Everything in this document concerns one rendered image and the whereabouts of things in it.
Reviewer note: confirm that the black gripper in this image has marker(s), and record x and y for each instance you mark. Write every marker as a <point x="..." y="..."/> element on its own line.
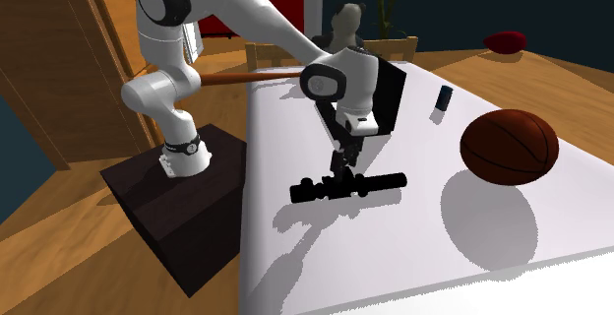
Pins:
<point x="346" y="147"/>

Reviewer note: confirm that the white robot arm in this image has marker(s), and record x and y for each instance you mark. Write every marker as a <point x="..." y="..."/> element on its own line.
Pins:
<point x="249" y="11"/>

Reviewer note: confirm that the black ridged rod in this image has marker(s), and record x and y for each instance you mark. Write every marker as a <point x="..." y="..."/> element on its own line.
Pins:
<point x="379" y="183"/>

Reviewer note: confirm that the black upright box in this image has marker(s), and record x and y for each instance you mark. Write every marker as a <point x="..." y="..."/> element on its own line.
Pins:
<point x="391" y="93"/>

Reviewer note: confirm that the dark blue small cylinder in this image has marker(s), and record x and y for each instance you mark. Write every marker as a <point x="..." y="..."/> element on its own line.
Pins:
<point x="443" y="98"/>

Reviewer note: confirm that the white table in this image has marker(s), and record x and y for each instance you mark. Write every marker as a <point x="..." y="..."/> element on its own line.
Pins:
<point x="383" y="256"/>

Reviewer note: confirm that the grey panda plush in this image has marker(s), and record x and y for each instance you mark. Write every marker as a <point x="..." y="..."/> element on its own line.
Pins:
<point x="346" y="23"/>

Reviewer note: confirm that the brown wooden bat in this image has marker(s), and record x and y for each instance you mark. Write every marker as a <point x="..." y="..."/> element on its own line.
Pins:
<point x="240" y="78"/>

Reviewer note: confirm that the green potted plant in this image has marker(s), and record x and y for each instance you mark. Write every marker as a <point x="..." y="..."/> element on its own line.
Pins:
<point x="386" y="11"/>

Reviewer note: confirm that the brown basketball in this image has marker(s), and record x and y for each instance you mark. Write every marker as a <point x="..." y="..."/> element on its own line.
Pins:
<point x="508" y="148"/>

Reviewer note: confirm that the dark robot stand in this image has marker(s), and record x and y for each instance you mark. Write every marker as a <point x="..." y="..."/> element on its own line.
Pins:
<point x="192" y="213"/>

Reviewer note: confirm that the red rounded cushion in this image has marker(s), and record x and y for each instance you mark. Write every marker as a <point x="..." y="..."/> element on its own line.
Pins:
<point x="504" y="42"/>

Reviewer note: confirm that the wooden cabinet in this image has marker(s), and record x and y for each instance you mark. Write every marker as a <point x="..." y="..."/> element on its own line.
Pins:
<point x="53" y="64"/>

